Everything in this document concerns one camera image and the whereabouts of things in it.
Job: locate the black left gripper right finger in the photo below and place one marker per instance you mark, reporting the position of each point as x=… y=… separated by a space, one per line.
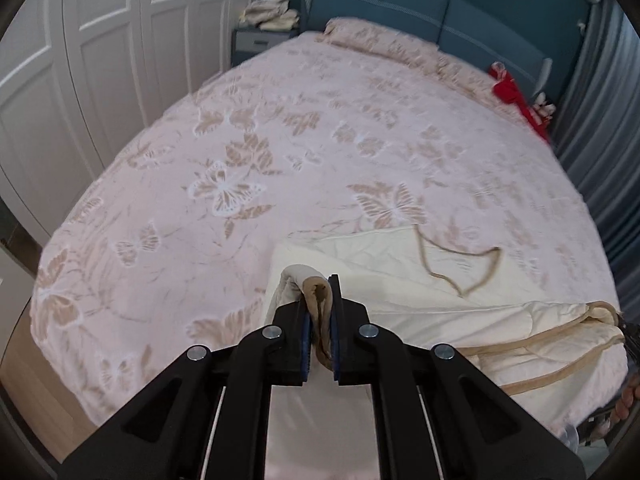
x=436 y=416

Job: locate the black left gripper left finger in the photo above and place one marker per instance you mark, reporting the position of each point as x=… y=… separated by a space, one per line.
x=206 y=415

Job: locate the cream quilted jacket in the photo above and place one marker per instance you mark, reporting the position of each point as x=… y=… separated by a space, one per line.
x=559 y=360

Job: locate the pile of cream clothes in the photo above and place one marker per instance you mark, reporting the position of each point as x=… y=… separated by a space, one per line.
x=270 y=16

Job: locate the person's right hand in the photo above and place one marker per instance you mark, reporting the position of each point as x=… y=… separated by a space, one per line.
x=628 y=397

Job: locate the pink butterfly bedspread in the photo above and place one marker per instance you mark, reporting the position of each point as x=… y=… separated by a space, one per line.
x=172 y=245

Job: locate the blue-grey curtain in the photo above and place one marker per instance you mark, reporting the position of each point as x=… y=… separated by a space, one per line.
x=596 y=137

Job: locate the plush toy by curtain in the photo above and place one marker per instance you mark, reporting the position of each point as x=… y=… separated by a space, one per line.
x=542 y=109

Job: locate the red garment on bed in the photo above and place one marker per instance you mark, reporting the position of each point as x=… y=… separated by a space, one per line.
x=506 y=90

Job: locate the teal upholstered headboard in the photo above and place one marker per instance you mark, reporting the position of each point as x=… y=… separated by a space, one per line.
x=455 y=26

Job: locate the pink patterned pillow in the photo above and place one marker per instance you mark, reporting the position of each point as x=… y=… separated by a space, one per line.
x=421 y=56

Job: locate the dark blue nightstand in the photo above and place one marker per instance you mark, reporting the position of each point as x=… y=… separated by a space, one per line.
x=247 y=42

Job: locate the white panelled wardrobe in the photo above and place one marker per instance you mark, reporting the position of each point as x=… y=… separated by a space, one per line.
x=80 y=78

